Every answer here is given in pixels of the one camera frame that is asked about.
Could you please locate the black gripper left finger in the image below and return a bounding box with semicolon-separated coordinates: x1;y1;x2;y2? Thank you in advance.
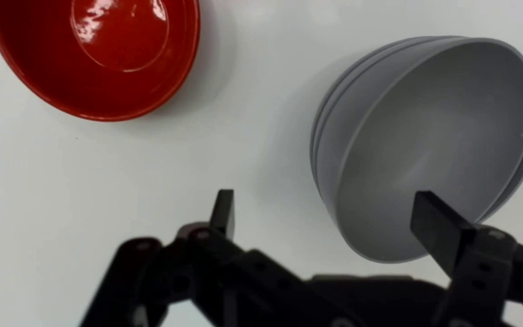
78;188;336;327

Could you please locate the red bowl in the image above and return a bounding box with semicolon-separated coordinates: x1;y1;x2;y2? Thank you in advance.
0;0;203;124

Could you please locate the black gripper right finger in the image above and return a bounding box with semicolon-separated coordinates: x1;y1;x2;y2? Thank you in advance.
410;190;523;327

